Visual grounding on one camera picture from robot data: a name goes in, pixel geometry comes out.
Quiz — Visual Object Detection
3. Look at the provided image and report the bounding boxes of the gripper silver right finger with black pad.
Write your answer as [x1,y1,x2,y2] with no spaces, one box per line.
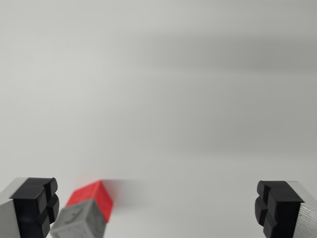
[254,179,317,238]

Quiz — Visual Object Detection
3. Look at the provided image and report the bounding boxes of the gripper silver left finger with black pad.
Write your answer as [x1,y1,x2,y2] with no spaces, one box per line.
[0,177,60,238]

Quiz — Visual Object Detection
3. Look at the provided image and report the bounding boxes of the grey embossed toy cube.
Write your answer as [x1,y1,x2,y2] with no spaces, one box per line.
[50,198,108,238]

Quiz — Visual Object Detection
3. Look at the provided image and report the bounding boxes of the red toy cube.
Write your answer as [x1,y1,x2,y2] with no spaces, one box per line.
[64,180,115,223]

